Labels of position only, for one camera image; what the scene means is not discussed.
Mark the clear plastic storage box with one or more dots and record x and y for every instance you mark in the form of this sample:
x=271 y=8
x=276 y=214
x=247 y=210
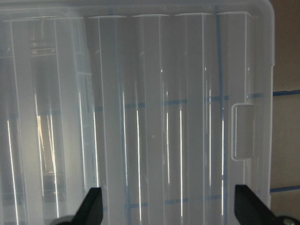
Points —
x=48 y=153

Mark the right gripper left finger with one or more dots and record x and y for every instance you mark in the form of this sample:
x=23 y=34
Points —
x=90 y=211

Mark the clear plastic box lid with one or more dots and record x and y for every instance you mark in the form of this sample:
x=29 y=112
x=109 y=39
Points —
x=182 y=93

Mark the brown grid table mat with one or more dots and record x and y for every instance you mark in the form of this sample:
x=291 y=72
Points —
x=285 y=159

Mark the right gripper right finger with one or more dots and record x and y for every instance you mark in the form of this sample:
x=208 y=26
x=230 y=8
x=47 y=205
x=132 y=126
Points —
x=250 y=210

